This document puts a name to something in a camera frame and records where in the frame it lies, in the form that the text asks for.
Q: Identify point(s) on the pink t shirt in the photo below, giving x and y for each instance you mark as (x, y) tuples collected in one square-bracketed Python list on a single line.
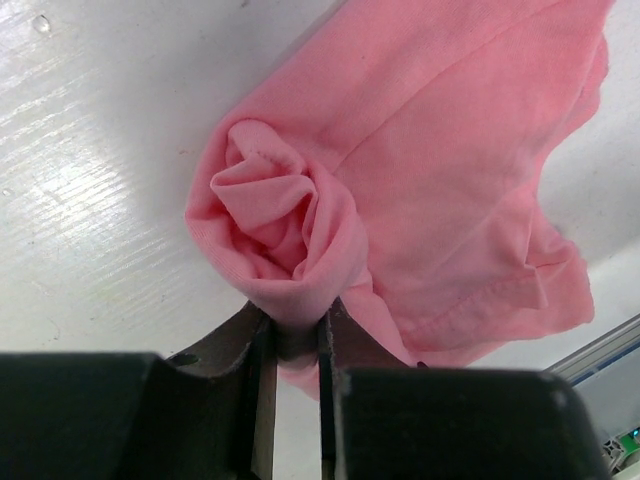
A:
[(393, 164)]

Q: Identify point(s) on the aluminium front rail frame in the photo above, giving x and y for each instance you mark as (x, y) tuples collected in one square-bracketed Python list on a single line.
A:
[(599, 354)]

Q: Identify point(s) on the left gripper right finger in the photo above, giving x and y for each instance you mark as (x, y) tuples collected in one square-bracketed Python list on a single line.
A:
[(382, 419)]

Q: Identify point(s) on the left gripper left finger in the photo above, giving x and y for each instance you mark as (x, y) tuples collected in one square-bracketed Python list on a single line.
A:
[(207, 412)]

